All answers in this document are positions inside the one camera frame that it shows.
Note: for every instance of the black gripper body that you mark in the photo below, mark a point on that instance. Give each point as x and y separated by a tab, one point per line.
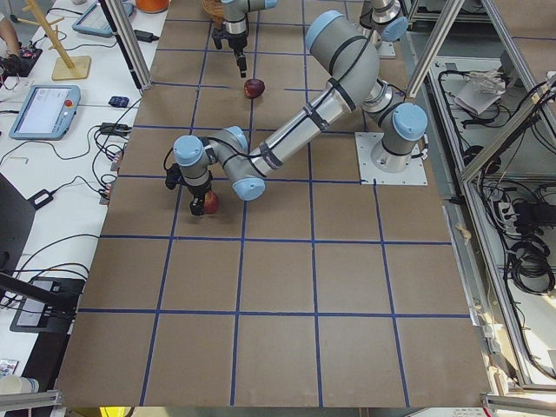
237	42
200	189

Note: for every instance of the red yellow apple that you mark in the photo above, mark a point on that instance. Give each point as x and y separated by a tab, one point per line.
211	203

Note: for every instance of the dark red apple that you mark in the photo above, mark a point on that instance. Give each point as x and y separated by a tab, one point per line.
253	88

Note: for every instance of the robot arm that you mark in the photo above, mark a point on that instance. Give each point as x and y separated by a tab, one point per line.
353	63
236	11

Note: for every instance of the wicker basket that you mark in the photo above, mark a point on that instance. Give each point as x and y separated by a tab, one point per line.
215	9

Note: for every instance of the small blue device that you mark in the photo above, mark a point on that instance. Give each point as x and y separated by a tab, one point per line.
119	101

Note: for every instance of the orange round object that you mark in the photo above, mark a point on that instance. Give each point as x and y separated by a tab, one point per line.
152	6

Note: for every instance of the black power adapter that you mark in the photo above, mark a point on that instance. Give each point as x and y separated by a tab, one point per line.
145	36

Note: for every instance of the near teach pendant tablet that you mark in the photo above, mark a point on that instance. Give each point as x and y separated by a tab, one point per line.
47	113

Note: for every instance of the teach pendant tablet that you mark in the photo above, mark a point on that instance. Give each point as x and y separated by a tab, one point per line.
47	113
93	22

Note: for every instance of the far teach pendant tablet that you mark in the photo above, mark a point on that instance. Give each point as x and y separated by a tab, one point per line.
93	22

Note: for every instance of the wooden mug tree stand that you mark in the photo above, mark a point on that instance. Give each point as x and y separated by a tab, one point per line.
66	67

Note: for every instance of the black monitor stand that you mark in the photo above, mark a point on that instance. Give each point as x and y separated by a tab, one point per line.
38	305

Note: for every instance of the crumpled white paper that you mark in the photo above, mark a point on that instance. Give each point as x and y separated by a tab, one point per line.
481	91

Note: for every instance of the white power strip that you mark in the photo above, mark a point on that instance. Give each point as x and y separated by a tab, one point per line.
505	215

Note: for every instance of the aluminium frame post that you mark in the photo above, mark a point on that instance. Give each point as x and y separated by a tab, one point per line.
126	39

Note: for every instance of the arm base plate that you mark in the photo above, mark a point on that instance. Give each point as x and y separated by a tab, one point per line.
378	167
385	50

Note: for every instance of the aluminium frame cage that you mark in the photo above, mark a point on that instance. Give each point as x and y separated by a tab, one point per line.
506	153

